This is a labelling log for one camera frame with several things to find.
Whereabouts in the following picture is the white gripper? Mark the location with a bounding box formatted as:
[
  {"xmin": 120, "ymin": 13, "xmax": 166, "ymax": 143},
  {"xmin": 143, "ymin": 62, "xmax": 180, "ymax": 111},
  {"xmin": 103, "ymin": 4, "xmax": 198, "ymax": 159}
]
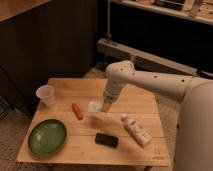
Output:
[{"xmin": 101, "ymin": 79, "xmax": 126, "ymax": 113}]

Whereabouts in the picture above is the white tube bottle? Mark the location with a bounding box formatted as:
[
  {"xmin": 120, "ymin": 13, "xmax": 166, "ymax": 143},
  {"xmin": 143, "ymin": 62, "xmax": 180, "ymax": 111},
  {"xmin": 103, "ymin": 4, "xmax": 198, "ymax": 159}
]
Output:
[{"xmin": 120, "ymin": 114, "xmax": 152, "ymax": 147}]

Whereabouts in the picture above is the white sponge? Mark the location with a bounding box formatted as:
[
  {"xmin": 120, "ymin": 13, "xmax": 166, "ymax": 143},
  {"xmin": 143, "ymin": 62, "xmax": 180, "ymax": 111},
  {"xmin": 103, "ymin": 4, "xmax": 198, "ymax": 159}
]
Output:
[{"xmin": 88, "ymin": 101, "xmax": 103, "ymax": 112}]

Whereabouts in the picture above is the black rectangular phone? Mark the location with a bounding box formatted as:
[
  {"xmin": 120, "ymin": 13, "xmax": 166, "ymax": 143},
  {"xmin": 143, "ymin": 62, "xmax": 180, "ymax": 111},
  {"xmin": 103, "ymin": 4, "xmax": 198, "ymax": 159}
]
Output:
[{"xmin": 95, "ymin": 133, "xmax": 118, "ymax": 148}]

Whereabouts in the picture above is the orange carrot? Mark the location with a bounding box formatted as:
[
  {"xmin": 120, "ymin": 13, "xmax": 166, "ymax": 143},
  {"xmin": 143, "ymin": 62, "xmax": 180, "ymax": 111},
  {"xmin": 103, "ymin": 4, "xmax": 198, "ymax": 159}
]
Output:
[{"xmin": 72, "ymin": 103, "xmax": 83, "ymax": 120}]

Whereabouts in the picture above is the grey metal beam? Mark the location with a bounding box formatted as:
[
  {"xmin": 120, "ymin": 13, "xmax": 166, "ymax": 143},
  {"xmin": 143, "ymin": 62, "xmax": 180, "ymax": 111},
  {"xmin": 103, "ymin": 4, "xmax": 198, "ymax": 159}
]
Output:
[{"xmin": 97, "ymin": 38, "xmax": 197, "ymax": 76}]

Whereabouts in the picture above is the clear plastic cup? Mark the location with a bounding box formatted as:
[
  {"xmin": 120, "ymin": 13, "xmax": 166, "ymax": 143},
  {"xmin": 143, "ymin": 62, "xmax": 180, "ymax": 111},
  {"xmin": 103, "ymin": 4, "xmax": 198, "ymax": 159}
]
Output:
[{"xmin": 36, "ymin": 85, "xmax": 54, "ymax": 107}]

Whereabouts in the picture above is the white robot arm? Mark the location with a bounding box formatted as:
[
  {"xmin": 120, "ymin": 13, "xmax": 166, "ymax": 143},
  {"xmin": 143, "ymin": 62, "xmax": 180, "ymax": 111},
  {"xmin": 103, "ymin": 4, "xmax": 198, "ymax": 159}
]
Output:
[{"xmin": 103, "ymin": 60, "xmax": 213, "ymax": 171}]

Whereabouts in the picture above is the wooden shelf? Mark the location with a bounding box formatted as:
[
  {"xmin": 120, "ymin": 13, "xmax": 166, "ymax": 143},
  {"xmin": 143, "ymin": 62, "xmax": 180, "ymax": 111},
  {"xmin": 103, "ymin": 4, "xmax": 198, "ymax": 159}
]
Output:
[{"xmin": 112, "ymin": 0, "xmax": 213, "ymax": 26}]

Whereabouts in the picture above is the wooden table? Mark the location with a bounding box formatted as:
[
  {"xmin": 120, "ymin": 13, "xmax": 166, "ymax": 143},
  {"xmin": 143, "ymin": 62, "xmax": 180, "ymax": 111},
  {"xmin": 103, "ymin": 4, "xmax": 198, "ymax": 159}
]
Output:
[{"xmin": 16, "ymin": 77, "xmax": 172, "ymax": 167}]

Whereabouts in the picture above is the metal vertical pole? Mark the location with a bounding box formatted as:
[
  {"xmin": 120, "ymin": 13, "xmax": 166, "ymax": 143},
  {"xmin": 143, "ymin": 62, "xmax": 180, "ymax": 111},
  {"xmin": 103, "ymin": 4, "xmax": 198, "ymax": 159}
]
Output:
[{"xmin": 107, "ymin": 0, "xmax": 111, "ymax": 42}]

